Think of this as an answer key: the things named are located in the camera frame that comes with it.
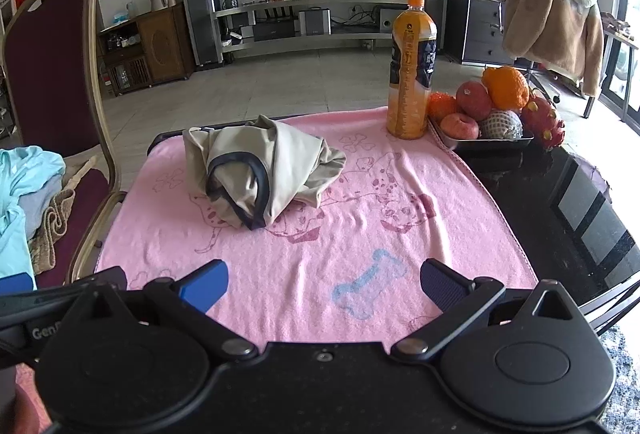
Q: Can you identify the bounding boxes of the maroon chair with gold frame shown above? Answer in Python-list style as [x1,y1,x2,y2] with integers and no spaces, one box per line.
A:
[2,0,126,287]

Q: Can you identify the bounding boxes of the pink apple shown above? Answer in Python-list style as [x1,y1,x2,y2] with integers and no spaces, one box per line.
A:
[440,113,482,140]

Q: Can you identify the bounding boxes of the metal fruit tray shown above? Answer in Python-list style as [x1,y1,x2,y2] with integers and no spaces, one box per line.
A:
[429,117,535,151]

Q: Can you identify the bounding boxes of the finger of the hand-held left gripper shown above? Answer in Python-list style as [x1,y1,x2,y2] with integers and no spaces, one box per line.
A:
[0,265,128,315]

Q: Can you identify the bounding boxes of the fruit in white foam net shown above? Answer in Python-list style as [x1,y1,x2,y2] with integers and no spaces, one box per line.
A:
[480,109,523,140]

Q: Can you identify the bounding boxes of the beige knitted cloth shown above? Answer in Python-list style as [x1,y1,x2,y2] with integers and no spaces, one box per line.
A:
[27,157,98,275]

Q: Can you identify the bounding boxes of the large bumpy orange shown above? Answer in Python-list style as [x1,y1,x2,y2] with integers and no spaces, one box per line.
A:
[482,66,530,111]

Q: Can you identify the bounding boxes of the light blue garment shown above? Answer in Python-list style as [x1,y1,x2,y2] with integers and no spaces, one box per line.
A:
[0,145,66,280]

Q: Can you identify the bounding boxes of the beige shorts with dark trim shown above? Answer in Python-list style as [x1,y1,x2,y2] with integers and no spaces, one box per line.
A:
[182,114,347,231]

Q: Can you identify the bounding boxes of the small tangerine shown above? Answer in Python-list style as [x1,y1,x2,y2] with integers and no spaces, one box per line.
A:
[427,93,458,120]

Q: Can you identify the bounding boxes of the silver subwoofer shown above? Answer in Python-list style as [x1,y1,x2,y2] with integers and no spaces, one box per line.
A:
[299,8,332,36]

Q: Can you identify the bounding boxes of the dragon fruit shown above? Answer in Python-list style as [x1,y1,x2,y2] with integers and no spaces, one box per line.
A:
[520,89,566,150]

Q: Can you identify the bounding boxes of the person's left forearm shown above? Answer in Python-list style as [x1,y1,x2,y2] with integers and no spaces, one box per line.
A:
[0,364,48,434]

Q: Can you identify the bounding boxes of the dark drawer cabinet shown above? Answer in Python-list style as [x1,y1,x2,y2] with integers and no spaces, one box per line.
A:
[445,0,516,66]

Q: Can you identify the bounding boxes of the silver television stand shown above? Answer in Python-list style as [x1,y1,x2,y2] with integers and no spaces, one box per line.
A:
[212,0,416,55]

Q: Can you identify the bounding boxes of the orange juice bottle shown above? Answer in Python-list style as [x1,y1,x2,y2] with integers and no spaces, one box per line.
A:
[386,0,438,140]

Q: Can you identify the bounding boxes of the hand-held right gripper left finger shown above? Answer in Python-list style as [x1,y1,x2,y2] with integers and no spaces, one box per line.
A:
[75,259,258,360]

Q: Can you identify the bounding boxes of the wooden cabinet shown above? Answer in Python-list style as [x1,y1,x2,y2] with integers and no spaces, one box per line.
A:
[98,4,196,98]

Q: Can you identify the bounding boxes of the pink printed towel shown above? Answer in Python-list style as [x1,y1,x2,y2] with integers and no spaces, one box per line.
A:
[95,107,538,350]

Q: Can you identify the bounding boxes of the red apple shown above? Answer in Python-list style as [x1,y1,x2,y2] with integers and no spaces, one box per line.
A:
[456,81,493,121]

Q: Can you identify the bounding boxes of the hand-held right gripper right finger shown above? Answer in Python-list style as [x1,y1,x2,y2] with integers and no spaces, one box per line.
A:
[390,258,583,362]

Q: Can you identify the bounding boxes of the beige fleece jacket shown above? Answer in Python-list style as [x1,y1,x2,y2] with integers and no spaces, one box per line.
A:
[502,0,605,98]

